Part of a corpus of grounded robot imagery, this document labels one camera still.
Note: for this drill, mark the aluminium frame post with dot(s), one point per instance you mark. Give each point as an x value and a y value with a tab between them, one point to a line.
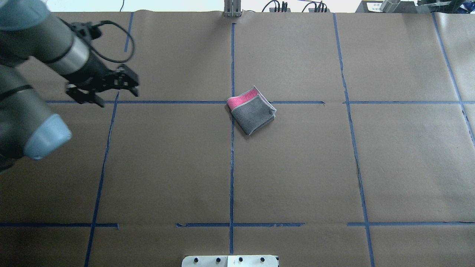
232	8

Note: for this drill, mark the blue tape strip centre crosswise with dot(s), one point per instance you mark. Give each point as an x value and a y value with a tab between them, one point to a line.
312	102

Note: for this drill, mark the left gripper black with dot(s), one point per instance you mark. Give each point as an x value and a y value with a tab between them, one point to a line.
90	71

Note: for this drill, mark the pink towel grey hem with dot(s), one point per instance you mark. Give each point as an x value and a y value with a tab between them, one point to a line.
251	110

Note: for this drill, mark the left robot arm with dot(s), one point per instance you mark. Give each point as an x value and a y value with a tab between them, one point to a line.
34	39

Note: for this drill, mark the metal cup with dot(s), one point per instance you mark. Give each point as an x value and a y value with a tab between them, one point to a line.
389	6

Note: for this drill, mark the blue tape strip centre lengthwise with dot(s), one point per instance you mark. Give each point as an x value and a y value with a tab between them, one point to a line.
232	147

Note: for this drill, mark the white mounting plate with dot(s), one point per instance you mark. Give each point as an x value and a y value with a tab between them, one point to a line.
231	261

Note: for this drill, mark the dark box under cup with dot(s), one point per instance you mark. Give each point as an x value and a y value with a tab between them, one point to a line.
372	6

